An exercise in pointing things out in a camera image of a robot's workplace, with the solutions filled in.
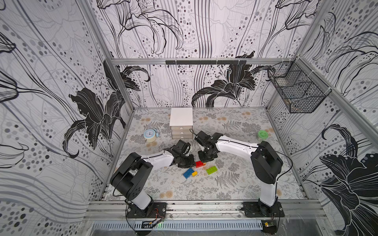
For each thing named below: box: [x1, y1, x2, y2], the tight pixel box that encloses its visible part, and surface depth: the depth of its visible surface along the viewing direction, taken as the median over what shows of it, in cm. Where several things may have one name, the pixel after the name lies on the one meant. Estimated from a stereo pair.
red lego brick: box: [195, 160, 204, 169], surface depth 88 cm
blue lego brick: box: [183, 167, 195, 180], surface depth 86 cm
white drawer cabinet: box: [169, 107, 193, 139], surface depth 96 cm
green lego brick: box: [206, 165, 219, 176], surface depth 88 cm
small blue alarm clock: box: [143, 128, 159, 143], surface depth 100 cm
